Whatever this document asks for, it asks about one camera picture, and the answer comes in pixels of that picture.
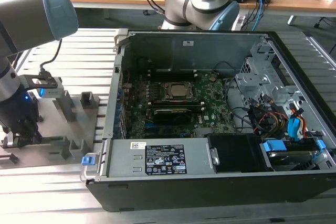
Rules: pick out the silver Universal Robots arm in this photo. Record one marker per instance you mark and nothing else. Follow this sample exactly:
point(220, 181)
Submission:
point(31, 11)

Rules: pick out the black RAM slot bank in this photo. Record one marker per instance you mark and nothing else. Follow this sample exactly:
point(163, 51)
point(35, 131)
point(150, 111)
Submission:
point(174, 71)
point(176, 110)

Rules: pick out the grey parts rack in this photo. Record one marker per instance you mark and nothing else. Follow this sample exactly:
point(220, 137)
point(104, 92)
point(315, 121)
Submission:
point(78, 129)

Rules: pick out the blue case latch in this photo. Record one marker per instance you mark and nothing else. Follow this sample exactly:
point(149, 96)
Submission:
point(88, 161)

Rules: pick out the silver power supply unit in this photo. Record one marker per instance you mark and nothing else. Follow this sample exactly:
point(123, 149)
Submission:
point(126, 158)

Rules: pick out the low-profile graphics card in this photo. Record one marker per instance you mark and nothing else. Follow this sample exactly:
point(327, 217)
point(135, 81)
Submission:
point(172, 116)

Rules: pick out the silver CPU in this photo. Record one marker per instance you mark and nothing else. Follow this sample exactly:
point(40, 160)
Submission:
point(181, 90)

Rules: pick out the black open PC case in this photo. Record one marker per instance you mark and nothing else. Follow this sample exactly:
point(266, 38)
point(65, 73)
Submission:
point(183, 195)

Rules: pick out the silver chipset heat sink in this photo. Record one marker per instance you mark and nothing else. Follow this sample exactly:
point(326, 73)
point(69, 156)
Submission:
point(203, 131)

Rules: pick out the green motherboard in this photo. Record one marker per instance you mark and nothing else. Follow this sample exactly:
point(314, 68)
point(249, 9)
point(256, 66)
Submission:
point(215, 103)

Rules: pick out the round coin battery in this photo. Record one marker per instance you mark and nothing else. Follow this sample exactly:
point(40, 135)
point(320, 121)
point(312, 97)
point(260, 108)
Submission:
point(213, 78)

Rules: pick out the black plastic air shroud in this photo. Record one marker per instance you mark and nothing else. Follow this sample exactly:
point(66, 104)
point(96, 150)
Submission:
point(236, 153)

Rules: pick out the silver metal drive cage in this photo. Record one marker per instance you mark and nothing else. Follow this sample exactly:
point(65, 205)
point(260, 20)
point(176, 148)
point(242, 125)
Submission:
point(252, 82)

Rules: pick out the white power strip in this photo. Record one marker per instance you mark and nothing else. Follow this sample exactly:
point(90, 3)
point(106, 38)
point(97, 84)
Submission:
point(239, 22)

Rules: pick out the blue disk carrier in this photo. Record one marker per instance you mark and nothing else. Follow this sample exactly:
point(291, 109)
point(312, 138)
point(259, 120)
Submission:
point(273, 146)

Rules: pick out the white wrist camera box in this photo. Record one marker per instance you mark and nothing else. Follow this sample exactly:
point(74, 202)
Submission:
point(52, 93)

